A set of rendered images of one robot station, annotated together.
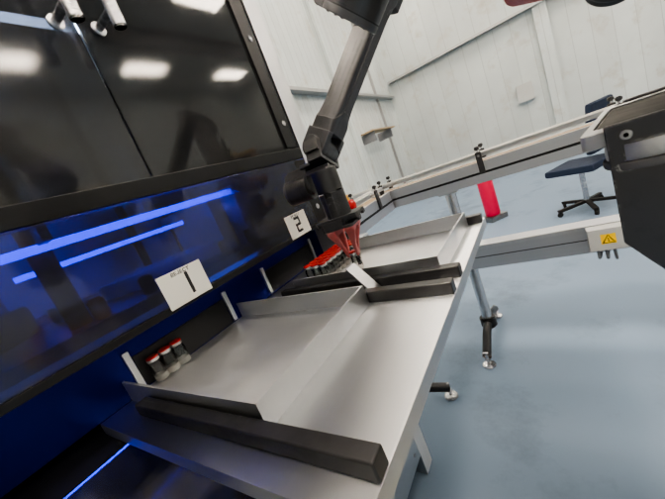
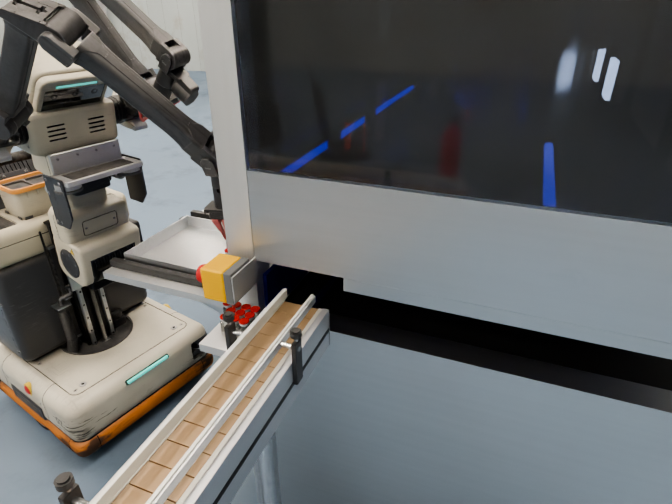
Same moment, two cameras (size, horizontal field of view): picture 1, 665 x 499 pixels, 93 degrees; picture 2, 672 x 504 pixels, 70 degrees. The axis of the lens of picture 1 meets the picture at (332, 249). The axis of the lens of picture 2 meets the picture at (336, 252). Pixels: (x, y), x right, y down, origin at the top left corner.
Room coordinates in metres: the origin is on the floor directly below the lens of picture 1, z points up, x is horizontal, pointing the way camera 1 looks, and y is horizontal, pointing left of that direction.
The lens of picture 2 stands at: (1.90, -0.07, 1.50)
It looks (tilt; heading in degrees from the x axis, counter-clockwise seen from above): 28 degrees down; 165
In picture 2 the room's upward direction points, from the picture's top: straight up
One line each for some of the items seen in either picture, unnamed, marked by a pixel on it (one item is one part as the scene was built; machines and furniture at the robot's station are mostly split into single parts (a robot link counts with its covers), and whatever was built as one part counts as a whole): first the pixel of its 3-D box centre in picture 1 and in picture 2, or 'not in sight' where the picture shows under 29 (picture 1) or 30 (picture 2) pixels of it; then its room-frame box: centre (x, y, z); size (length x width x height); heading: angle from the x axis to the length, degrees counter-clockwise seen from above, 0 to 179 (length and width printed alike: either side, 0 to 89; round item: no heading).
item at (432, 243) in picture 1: (380, 252); (209, 248); (0.70, -0.10, 0.90); 0.34 x 0.26 x 0.04; 53
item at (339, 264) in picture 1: (341, 257); not in sight; (0.77, -0.01, 0.90); 0.18 x 0.02 x 0.05; 143
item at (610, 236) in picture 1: (607, 237); not in sight; (1.13, -1.02, 0.50); 0.12 x 0.05 x 0.09; 53
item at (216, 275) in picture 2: not in sight; (225, 278); (1.04, -0.07, 0.99); 0.08 x 0.07 x 0.07; 53
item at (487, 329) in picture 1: (490, 327); not in sight; (1.50, -0.63, 0.07); 0.50 x 0.08 x 0.14; 143
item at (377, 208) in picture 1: (349, 216); (207, 429); (1.35, -0.12, 0.92); 0.69 x 0.15 x 0.16; 143
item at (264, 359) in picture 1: (246, 343); not in sight; (0.49, 0.19, 0.90); 0.34 x 0.26 x 0.04; 53
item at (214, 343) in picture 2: not in sight; (245, 336); (1.07, -0.04, 0.87); 0.14 x 0.13 x 0.02; 53
